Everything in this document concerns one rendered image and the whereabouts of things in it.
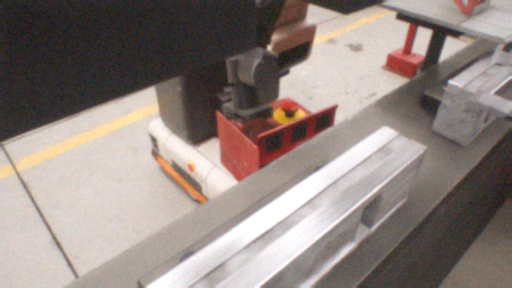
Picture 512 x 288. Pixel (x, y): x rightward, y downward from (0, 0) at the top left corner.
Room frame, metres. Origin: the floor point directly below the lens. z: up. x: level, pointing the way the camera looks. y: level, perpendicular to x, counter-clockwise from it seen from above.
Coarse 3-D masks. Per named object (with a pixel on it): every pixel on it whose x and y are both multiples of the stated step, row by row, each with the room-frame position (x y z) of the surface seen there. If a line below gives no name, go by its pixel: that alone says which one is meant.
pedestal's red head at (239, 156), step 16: (304, 112) 0.69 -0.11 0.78; (320, 112) 0.60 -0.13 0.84; (224, 128) 0.63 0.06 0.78; (272, 128) 0.64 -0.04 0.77; (288, 128) 0.56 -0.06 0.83; (304, 128) 0.58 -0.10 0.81; (320, 128) 0.61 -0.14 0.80; (224, 144) 0.63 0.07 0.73; (240, 144) 0.57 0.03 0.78; (272, 144) 0.54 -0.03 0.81; (288, 144) 0.56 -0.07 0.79; (224, 160) 0.63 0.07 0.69; (240, 160) 0.57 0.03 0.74; (256, 160) 0.53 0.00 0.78; (272, 160) 0.61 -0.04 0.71; (240, 176) 0.57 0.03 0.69
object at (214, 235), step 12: (312, 168) 0.36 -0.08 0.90; (300, 180) 0.34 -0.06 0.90; (276, 192) 0.32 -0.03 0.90; (264, 204) 0.30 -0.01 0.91; (240, 216) 0.28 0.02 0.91; (216, 228) 0.26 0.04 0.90; (228, 228) 0.26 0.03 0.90; (204, 240) 0.25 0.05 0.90; (180, 252) 0.23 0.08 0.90; (168, 264) 0.22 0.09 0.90; (144, 276) 0.20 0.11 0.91; (156, 276) 0.20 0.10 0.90
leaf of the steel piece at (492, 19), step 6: (486, 0) 0.72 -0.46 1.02; (480, 6) 0.70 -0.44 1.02; (486, 6) 0.73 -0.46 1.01; (474, 12) 0.69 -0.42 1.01; (480, 12) 0.71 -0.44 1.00; (486, 12) 0.71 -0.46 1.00; (492, 12) 0.71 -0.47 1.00; (498, 12) 0.71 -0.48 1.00; (474, 18) 0.68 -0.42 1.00; (480, 18) 0.68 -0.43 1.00; (486, 18) 0.68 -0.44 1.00; (492, 18) 0.68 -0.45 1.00; (498, 18) 0.68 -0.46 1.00; (504, 18) 0.68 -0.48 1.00; (510, 18) 0.68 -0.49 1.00; (492, 24) 0.65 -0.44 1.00; (498, 24) 0.65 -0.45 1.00; (504, 24) 0.65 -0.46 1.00; (510, 24) 0.65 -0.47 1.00
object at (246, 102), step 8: (232, 88) 0.64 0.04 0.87; (240, 88) 0.63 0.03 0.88; (248, 88) 0.63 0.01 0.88; (256, 88) 0.64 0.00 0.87; (232, 96) 0.64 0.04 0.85; (240, 96) 0.62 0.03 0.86; (248, 96) 0.62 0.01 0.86; (256, 96) 0.63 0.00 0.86; (224, 104) 0.66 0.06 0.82; (232, 104) 0.66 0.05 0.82; (240, 104) 0.62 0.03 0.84; (248, 104) 0.62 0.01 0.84; (256, 104) 0.63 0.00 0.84; (264, 104) 0.63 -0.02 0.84; (240, 112) 0.61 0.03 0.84; (248, 112) 0.60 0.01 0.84; (256, 112) 0.60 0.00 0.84; (248, 120) 0.59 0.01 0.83
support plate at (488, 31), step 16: (400, 0) 0.79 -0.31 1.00; (416, 0) 0.79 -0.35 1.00; (432, 0) 0.79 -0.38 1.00; (448, 0) 0.79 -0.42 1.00; (464, 0) 0.79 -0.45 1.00; (416, 16) 0.71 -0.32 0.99; (432, 16) 0.69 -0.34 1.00; (448, 16) 0.69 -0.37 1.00; (464, 16) 0.69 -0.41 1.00; (480, 32) 0.61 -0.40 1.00; (496, 32) 0.61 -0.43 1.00
